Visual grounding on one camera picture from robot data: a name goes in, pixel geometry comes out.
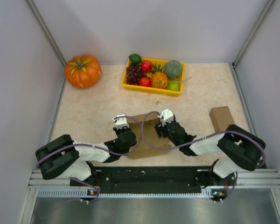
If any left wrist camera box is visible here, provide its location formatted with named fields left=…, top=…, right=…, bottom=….
left=112, top=114, right=129, bottom=130

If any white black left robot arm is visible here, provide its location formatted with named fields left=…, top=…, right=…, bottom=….
left=35, top=127, right=138, bottom=185

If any aluminium frame post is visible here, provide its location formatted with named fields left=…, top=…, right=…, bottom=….
left=25, top=0, right=66, bottom=67
left=232, top=0, right=276, bottom=70

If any yellow plastic fruit tray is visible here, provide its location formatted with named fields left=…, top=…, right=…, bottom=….
left=121, top=54, right=187, bottom=97

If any red apple front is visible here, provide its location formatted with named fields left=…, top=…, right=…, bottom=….
left=139, top=77, right=152, bottom=87

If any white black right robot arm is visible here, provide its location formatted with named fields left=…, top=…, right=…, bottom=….
left=154, top=121, right=266, bottom=185

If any light green apple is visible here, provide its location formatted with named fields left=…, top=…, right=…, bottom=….
left=166, top=77, right=191, bottom=91

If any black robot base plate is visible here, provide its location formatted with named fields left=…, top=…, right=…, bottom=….
left=69, top=163, right=235, bottom=194

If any orange horned melon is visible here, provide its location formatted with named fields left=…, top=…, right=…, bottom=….
left=151, top=64, right=168, bottom=89

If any green netted melon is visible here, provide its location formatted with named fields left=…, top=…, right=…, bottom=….
left=163, top=60, right=183, bottom=79

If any aluminium frame post left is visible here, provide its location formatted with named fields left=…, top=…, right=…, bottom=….
left=25, top=0, right=66, bottom=67

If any orange pumpkin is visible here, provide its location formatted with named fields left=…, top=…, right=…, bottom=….
left=64, top=54, right=102, bottom=89

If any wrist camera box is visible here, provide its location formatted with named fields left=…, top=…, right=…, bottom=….
left=112, top=114, right=129, bottom=130
left=158, top=108, right=175, bottom=126

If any red apple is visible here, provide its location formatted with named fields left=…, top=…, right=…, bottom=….
left=139, top=77, right=152, bottom=87
left=141, top=60, right=152, bottom=73

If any dark green lime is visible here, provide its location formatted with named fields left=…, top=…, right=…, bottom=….
left=128, top=53, right=142, bottom=64

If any red apple rear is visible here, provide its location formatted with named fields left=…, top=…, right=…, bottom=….
left=141, top=60, right=152, bottom=73

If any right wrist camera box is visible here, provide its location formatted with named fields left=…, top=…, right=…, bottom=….
left=158, top=108, right=175, bottom=126

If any white slotted cable duct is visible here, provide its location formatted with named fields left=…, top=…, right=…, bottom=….
left=37, top=188, right=227, bottom=198

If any purple grape bunch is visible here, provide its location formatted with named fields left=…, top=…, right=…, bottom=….
left=126, top=63, right=147, bottom=85

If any aluminium frame post right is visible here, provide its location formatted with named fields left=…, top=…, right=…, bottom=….
left=232, top=0, right=276, bottom=70

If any brown cardboard box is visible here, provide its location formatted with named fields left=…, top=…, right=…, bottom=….
left=210, top=106, right=235, bottom=132

